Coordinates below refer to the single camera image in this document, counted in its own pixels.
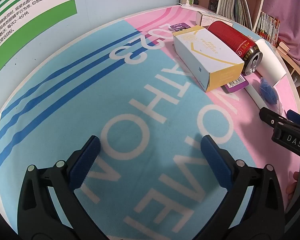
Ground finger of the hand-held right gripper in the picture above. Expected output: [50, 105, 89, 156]
[259, 107, 290, 130]
[287, 109, 300, 128]

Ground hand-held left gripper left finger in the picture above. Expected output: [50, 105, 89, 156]
[17, 135, 108, 240]

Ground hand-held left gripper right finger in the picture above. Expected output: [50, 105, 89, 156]
[197, 135, 287, 240]

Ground white paper tube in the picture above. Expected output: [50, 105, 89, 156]
[245, 82, 268, 109]

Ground blue item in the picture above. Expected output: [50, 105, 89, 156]
[259, 77, 283, 113]

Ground white paper cup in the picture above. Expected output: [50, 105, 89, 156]
[255, 39, 287, 83]

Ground white yellow carton box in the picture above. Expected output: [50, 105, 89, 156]
[172, 26, 245, 92]

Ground red drink can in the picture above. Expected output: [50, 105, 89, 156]
[207, 21, 263, 76]

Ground person's right hand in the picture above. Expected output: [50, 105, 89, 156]
[286, 171, 300, 201]

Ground row of colourful books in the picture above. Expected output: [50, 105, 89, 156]
[255, 11, 282, 44]

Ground blue pink printed towel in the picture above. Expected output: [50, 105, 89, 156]
[0, 5, 300, 240]

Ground purple curtain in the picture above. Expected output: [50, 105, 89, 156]
[262, 0, 300, 65]

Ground row of grey booklets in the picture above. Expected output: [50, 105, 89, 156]
[217, 0, 254, 29]

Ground wooden bookshelf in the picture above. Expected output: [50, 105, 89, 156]
[192, 0, 300, 100]

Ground small white box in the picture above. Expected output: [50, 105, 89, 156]
[195, 11, 234, 28]

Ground dark pen holder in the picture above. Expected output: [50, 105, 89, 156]
[207, 0, 219, 12]

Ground green white wall poster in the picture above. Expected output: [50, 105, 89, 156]
[0, 0, 78, 83]

